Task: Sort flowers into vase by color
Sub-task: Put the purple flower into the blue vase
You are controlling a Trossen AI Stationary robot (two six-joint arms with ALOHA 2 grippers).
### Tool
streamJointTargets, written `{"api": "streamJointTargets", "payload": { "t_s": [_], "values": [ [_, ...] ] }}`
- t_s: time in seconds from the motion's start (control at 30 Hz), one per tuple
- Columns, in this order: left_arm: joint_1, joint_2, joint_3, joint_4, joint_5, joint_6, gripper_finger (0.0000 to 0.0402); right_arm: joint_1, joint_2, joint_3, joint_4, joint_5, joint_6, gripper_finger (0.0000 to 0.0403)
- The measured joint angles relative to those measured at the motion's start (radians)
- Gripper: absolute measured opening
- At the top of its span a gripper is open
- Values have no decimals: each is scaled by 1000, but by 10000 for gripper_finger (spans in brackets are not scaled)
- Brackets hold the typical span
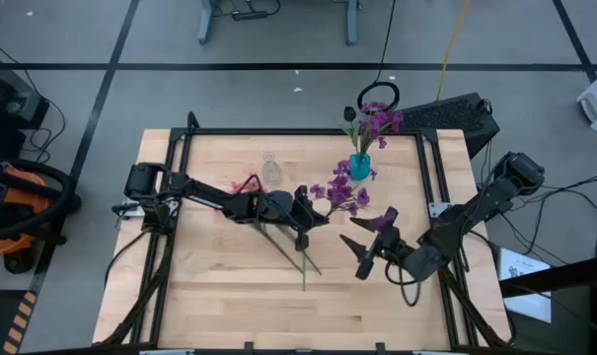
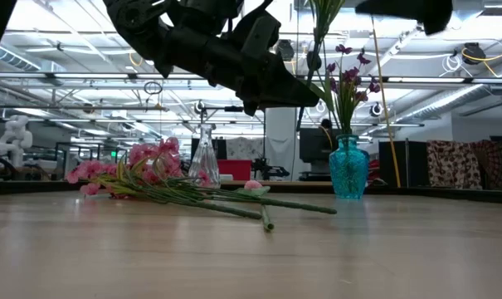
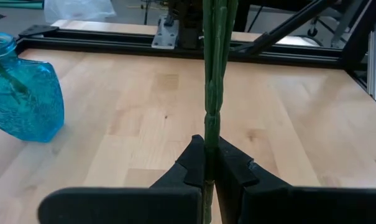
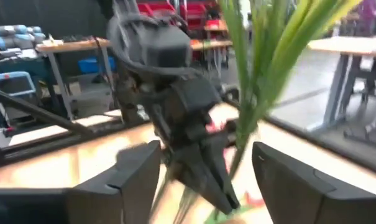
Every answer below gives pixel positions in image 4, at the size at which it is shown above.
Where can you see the light blue framed device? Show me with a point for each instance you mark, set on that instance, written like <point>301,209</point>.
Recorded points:
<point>12,85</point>

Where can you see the pink artificial flower bunch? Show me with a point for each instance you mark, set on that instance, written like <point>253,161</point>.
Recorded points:
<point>253,199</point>
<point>217,124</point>

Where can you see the blue grey rolls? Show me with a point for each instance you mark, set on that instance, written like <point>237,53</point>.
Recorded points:
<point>7,31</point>

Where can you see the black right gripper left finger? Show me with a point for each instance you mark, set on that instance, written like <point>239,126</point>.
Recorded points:
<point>82,205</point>

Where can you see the wooden desk top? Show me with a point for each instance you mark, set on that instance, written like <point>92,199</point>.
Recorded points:
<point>346,45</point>

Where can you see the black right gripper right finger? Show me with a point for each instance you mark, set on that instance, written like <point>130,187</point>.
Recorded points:
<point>299,193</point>

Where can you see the blue plastic bin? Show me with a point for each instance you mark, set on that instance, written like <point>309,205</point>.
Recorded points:
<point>91,65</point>

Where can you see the red storage bins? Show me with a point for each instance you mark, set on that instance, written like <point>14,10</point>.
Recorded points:
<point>156,7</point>

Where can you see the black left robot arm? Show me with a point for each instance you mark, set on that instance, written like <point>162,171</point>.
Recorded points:
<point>124,7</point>

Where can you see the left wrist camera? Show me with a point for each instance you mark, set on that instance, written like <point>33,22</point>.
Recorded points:
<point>166,49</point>

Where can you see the purple artificial flower bunch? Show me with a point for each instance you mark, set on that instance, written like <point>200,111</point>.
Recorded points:
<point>268,62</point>

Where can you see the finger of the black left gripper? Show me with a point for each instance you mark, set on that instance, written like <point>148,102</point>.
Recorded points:
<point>220,168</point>
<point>194,168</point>

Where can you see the wooden workbench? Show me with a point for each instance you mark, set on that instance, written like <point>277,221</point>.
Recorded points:
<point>69,46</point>

